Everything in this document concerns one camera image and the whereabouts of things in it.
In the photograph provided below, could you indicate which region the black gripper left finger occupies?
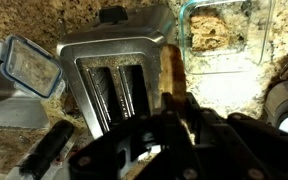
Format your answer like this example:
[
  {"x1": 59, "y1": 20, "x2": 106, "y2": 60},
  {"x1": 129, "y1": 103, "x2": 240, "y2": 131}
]
[{"x1": 67, "y1": 92, "x2": 198, "y2": 180}]

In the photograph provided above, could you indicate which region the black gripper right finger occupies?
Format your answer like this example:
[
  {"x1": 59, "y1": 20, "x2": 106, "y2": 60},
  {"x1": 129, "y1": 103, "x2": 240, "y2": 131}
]
[{"x1": 186, "y1": 92, "x2": 288, "y2": 180}]

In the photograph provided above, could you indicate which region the brown bread slice with crust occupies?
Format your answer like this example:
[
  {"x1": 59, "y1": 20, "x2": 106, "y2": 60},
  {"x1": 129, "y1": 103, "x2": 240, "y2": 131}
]
[{"x1": 158, "y1": 44, "x2": 195, "y2": 144}]

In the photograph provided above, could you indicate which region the brown bread slice with holes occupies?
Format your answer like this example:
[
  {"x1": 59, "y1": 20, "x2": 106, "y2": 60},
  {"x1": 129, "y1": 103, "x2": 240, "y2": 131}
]
[{"x1": 189, "y1": 14, "x2": 231, "y2": 53}]

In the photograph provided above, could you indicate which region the stainless steel two-slot toaster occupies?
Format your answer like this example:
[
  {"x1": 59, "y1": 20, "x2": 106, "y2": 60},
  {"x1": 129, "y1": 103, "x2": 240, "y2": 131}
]
[{"x1": 56, "y1": 4, "x2": 178, "y2": 139}]

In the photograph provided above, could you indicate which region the square glass food container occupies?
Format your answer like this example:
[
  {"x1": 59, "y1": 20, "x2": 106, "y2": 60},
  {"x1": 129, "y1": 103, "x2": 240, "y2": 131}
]
[{"x1": 178, "y1": 0, "x2": 277, "y2": 76}]

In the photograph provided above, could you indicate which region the clear lid with blue rim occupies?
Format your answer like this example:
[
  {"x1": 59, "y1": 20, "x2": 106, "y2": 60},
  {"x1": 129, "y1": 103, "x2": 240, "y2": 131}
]
[{"x1": 0, "y1": 34, "x2": 67, "y2": 100}]

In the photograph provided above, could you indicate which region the stainless steel sink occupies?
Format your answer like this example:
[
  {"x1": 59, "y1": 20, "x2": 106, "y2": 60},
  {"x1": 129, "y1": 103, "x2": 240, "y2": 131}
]
[{"x1": 0, "y1": 33, "x2": 52, "y2": 129}]

